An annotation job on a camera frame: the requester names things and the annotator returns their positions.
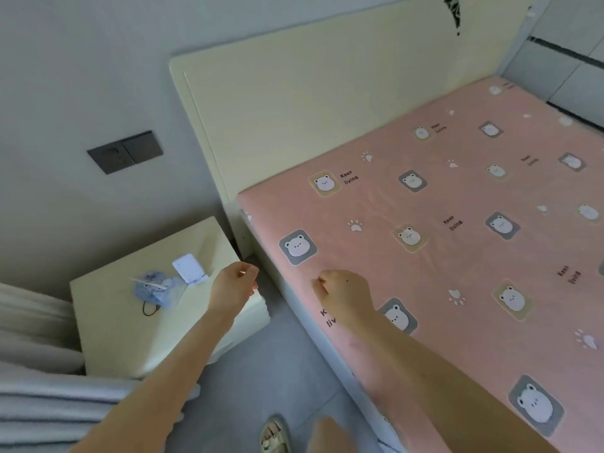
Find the person's right leg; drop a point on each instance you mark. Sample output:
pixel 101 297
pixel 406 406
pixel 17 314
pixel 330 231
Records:
pixel 332 437

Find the person's right forearm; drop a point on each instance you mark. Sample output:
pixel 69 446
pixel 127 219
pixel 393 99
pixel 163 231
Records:
pixel 444 382

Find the grey curtain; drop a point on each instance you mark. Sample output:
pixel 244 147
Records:
pixel 38 410

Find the person's left hand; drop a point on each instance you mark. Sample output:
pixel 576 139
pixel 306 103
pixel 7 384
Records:
pixel 234 287

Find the blue crumpled pouch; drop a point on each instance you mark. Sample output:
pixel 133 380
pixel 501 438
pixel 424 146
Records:
pixel 158 287

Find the person's left forearm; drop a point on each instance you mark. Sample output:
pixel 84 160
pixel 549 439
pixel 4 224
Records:
pixel 156 391

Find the dark wall switch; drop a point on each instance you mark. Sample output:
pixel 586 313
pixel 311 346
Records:
pixel 125 153

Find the cream nightstand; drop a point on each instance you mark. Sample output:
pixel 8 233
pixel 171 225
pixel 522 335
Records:
pixel 113 316

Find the pink bear print bedsheet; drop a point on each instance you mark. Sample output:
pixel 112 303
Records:
pixel 472 278

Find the white wardrobe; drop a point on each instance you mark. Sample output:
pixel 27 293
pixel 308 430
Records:
pixel 576 80

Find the person's right hand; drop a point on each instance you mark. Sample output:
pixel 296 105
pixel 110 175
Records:
pixel 347 297

